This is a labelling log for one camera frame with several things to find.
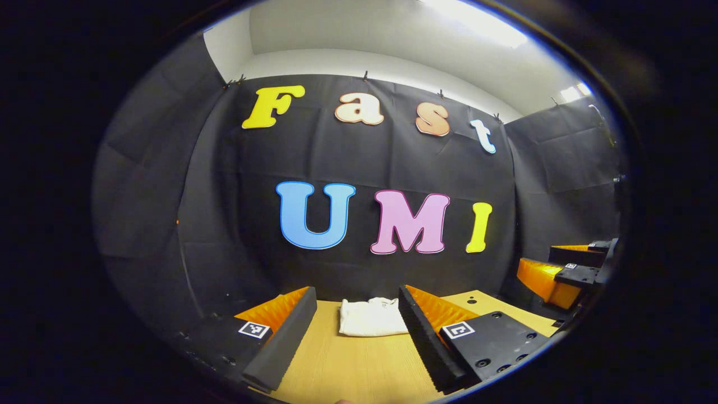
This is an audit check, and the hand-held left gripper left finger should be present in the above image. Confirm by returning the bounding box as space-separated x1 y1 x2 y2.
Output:
179 286 318 393

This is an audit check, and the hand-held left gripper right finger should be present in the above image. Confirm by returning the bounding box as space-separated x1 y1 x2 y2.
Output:
398 284 551 394

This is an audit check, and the cream button shirt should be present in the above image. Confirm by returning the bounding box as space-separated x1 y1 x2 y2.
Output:
338 297 410 337

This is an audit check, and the small bright ceiling light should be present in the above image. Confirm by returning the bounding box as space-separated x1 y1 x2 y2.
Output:
560 82 593 104

